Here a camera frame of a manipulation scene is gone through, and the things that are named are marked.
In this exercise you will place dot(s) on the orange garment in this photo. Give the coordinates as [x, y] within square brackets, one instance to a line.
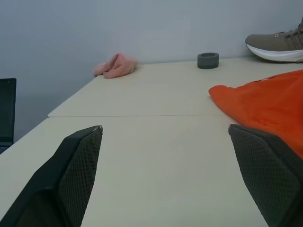
[267, 106]

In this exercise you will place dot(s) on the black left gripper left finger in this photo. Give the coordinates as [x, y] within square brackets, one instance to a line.
[54, 184]

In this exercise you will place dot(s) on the black round cap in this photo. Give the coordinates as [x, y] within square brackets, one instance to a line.
[208, 61]

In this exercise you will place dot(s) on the black laptop screen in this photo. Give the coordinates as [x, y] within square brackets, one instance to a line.
[7, 111]

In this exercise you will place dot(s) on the pink fluffy cloth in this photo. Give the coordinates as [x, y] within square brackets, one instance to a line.
[117, 67]

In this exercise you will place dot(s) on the taupe sneaker with white sole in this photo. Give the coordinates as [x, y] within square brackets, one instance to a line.
[274, 46]

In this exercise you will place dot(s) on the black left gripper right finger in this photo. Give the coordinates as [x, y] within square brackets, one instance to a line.
[272, 175]

